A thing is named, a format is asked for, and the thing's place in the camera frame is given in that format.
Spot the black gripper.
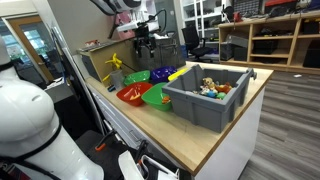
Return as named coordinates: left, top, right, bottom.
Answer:
left=133, top=25, right=157, bottom=59

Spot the green plastic bowl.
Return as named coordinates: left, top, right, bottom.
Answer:
left=140, top=82, right=173, bottom=112
left=123, top=69, right=151, bottom=87

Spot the blue plastic bowl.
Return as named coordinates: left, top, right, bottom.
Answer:
left=150, top=65, right=178, bottom=84

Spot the yellow plastic bowl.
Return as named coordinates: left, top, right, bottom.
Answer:
left=167, top=67, right=190, bottom=82

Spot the red plastic bowl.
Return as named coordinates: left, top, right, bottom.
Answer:
left=116, top=81, right=154, bottom=107

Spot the tan cream plush doll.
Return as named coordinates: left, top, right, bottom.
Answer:
left=201, top=76, right=216, bottom=91

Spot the blue cream bear doll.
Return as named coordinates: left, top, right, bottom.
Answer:
left=204, top=88, right=219, bottom=99

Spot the orange red plush doll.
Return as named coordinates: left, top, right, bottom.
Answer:
left=215, top=82, right=234, bottom=95

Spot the large yellow clamp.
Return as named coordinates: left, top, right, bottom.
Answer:
left=104, top=52, right=124, bottom=71

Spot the black office chair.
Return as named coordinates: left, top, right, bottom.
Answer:
left=181, top=25, right=215, bottom=63

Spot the black slanted panel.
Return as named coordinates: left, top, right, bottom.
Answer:
left=49, top=27, right=108, bottom=135

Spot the grey plastic bin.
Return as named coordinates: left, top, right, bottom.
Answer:
left=161, top=63, right=259, bottom=134

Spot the orange black bar clamp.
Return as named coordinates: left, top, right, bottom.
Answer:
left=94, top=129, right=118, bottom=152
left=134, top=139, right=150, bottom=165

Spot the wooden framed door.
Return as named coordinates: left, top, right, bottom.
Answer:
left=5, top=14, right=55, bottom=83

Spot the white drawer cabinet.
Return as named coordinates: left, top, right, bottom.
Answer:
left=87, top=83, right=266, bottom=180

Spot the wooden shelf unit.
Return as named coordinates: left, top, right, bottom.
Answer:
left=217, top=11, right=320, bottom=75

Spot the white plastic bracket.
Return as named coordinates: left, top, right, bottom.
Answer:
left=117, top=149, right=181, bottom=180

